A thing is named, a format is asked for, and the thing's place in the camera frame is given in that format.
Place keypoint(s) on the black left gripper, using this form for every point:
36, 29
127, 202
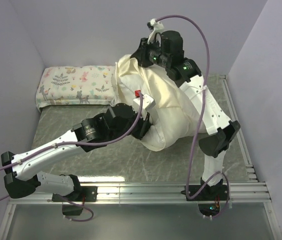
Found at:
145, 125

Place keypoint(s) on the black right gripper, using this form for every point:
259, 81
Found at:
141, 53

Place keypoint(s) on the cream satin pillowcase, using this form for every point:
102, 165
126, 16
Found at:
173, 117

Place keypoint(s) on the white pillow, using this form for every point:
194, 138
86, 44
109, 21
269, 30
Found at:
127, 85

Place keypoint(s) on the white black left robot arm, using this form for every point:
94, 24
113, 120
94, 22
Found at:
24, 171

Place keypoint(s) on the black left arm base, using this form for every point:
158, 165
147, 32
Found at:
76, 201

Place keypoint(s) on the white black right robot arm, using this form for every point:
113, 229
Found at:
166, 50

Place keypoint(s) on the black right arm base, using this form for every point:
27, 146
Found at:
212, 200

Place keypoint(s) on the animal print patterned pillow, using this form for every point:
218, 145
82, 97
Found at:
69, 85

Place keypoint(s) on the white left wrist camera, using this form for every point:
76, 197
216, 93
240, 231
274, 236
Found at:
144, 101

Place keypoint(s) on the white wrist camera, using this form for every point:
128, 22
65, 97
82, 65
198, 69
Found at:
144, 101
156, 27

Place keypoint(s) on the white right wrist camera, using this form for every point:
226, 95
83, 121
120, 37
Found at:
156, 27

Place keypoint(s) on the aluminium front mounting rail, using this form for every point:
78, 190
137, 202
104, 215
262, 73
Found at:
120, 193

